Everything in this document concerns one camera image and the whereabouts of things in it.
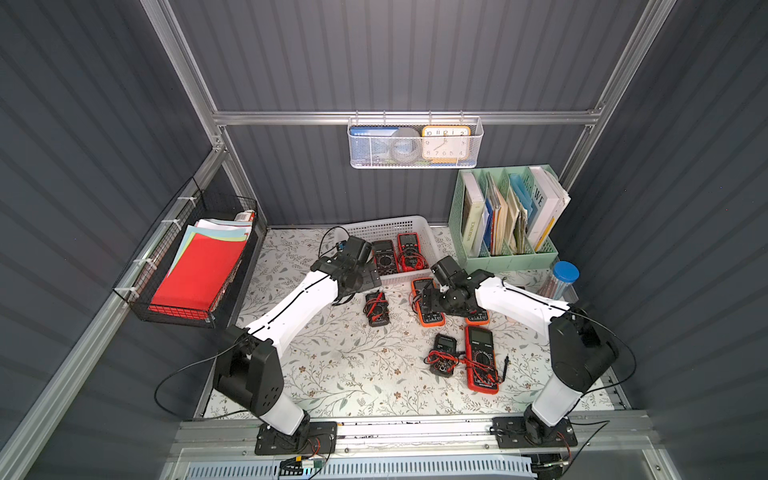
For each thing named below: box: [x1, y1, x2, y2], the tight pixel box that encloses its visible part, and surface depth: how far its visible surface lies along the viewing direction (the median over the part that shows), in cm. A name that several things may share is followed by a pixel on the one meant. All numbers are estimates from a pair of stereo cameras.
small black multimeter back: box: [363, 290, 390, 327], surface depth 95 cm
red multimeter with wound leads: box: [397, 232, 429, 272], surface depth 107 cm
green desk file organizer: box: [448, 165, 559, 268], surface depth 101 cm
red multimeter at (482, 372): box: [465, 325, 509, 394], surface depth 84 cm
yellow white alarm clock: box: [421, 125, 471, 164], surface depth 90 cm
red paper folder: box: [148, 234, 247, 320], surface depth 75 cm
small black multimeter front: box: [423, 333, 459, 378], surface depth 84 cm
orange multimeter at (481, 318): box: [465, 309, 491, 326], surface depth 93 cm
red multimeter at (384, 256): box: [372, 239, 398, 275], surface depth 108 cm
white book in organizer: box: [527, 166, 571, 252], surface depth 99 cm
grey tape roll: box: [390, 127, 422, 163], surface depth 89 cm
